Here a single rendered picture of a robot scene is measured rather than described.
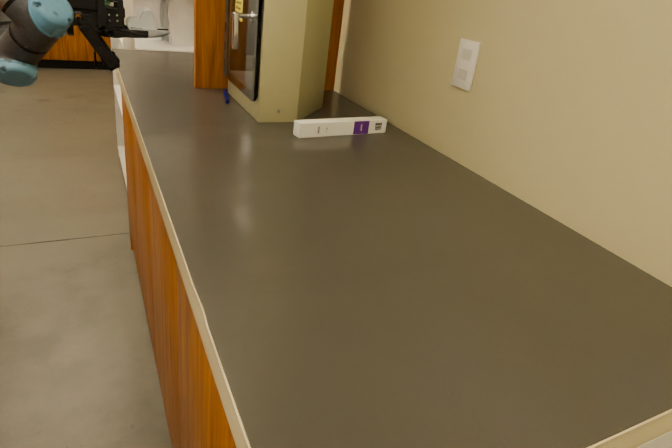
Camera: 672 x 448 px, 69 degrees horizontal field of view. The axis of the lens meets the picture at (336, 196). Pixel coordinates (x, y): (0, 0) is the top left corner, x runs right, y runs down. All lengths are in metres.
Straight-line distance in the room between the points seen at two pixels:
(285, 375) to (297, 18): 0.96
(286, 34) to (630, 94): 0.78
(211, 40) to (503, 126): 0.93
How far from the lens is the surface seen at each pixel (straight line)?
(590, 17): 1.06
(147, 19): 1.25
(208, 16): 1.62
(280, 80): 1.32
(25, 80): 1.19
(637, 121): 0.98
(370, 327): 0.62
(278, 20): 1.29
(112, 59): 1.26
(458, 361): 0.61
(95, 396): 1.87
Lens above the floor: 1.32
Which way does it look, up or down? 24 degrees down
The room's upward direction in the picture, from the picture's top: 8 degrees clockwise
